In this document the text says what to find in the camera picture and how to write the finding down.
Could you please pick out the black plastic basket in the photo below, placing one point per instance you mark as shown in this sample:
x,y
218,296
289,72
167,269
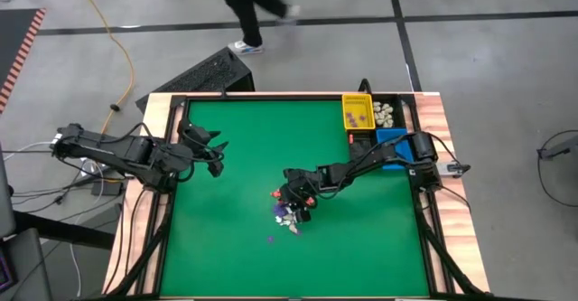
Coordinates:
x,y
361,154
397,111

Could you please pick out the small orange toy figure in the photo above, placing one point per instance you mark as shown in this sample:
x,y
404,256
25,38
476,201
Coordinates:
x,y
310,200
350,138
275,194

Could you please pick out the black rail clamp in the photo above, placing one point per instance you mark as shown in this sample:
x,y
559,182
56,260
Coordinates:
x,y
224,94

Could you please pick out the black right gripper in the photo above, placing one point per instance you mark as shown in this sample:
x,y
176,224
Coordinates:
x,y
298,192

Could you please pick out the wooden table side board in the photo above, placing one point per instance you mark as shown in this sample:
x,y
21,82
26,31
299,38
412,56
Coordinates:
x,y
433,115
155,111

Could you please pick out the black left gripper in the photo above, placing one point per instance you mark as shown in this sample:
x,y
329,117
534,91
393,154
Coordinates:
x,y
194,143

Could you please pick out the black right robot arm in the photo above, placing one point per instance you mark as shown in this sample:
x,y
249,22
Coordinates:
x,y
375,158

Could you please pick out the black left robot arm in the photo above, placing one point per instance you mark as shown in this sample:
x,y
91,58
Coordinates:
x,y
117,152

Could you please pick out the blue plastic basket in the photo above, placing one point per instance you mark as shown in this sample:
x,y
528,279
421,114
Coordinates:
x,y
390,136

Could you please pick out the black floor beam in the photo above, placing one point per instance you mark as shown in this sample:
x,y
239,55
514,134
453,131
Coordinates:
x,y
63,231

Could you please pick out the black perforated computer case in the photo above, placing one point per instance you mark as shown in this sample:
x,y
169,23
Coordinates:
x,y
203,79

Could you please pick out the yellow plastic basket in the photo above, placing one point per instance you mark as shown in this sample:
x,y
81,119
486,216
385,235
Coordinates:
x,y
359,102

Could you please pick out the grey stand foot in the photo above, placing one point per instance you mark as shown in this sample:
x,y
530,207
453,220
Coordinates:
x,y
557,149

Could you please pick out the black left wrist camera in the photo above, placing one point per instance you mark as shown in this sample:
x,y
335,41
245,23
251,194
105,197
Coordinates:
x,y
216,168

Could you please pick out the person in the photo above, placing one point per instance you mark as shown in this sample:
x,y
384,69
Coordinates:
x,y
253,12

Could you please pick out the hazard striped floor mat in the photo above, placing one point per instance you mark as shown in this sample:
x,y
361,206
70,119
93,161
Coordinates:
x,y
18,52

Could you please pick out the small grey hub device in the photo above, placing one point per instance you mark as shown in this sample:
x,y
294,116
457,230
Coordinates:
x,y
454,168

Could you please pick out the grey box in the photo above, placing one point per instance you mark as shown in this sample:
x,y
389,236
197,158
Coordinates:
x,y
27,269

